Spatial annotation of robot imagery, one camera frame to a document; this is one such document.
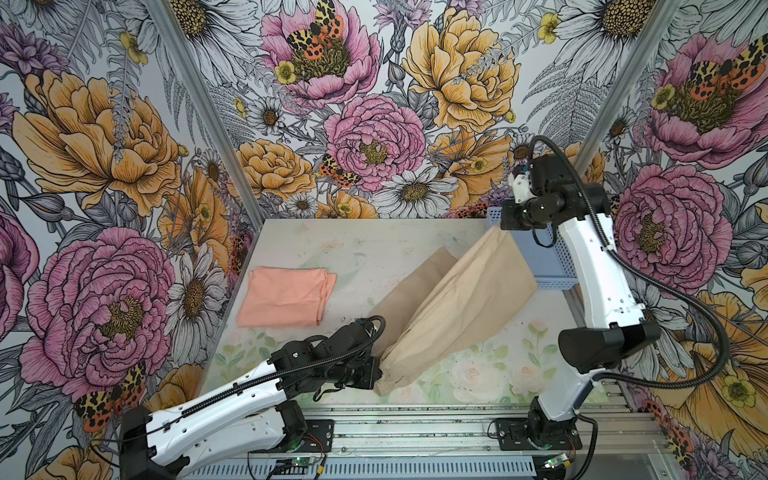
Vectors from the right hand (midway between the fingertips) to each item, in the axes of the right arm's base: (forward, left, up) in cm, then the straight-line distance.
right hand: (506, 228), depth 75 cm
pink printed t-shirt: (+1, +66, -30) cm, 73 cm away
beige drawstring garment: (-14, +17, -11) cm, 25 cm away
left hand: (-30, +33, -20) cm, 49 cm away
